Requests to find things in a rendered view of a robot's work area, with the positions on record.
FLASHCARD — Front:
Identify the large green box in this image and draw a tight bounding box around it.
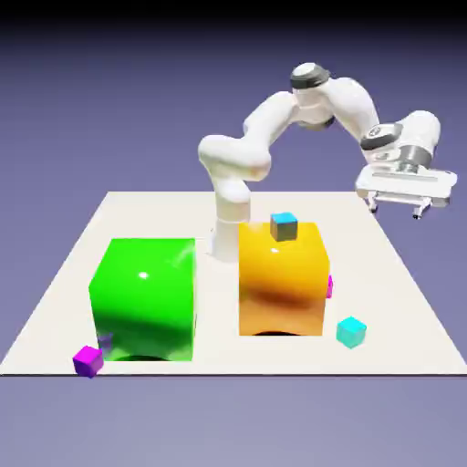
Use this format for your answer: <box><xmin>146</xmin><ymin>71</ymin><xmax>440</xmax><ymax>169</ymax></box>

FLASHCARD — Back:
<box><xmin>88</xmin><ymin>237</ymin><xmax>199</xmax><ymax>363</ymax></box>

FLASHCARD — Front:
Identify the small cyan cube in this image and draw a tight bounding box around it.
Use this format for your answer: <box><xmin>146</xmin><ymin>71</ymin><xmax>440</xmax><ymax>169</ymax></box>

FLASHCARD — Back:
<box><xmin>335</xmin><ymin>315</ymin><xmax>368</xmax><ymax>350</ymax></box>

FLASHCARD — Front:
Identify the large orange box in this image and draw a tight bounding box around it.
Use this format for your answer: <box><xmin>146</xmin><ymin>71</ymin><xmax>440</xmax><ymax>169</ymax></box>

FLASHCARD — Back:
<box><xmin>237</xmin><ymin>221</ymin><xmax>332</xmax><ymax>337</ymax></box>

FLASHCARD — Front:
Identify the small purple cube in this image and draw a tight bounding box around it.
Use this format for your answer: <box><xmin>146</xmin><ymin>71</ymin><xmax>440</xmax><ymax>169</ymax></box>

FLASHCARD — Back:
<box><xmin>71</xmin><ymin>344</ymin><xmax>106</xmax><ymax>379</ymax></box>

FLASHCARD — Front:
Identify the small blue cube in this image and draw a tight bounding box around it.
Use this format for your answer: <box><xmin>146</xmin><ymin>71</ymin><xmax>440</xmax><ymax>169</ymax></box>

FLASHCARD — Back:
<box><xmin>270</xmin><ymin>212</ymin><xmax>299</xmax><ymax>243</ymax></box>

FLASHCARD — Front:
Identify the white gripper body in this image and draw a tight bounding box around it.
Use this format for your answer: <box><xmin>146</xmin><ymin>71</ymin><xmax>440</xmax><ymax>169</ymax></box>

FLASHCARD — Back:
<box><xmin>355</xmin><ymin>164</ymin><xmax>459</xmax><ymax>210</ymax></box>

